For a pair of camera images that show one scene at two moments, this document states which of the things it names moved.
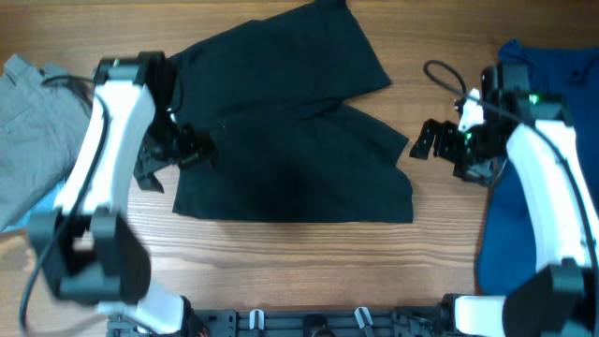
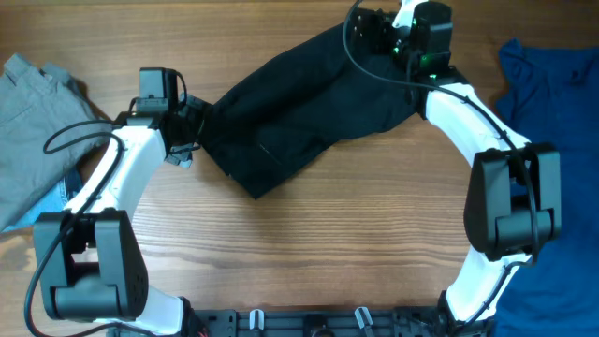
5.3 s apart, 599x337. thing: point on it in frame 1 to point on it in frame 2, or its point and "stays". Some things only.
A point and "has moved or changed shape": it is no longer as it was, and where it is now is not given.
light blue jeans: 46,202 stays
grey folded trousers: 44,115 stays
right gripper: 449,146 to 370,26
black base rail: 404,321 stays
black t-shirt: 290,147 has moved or changed shape
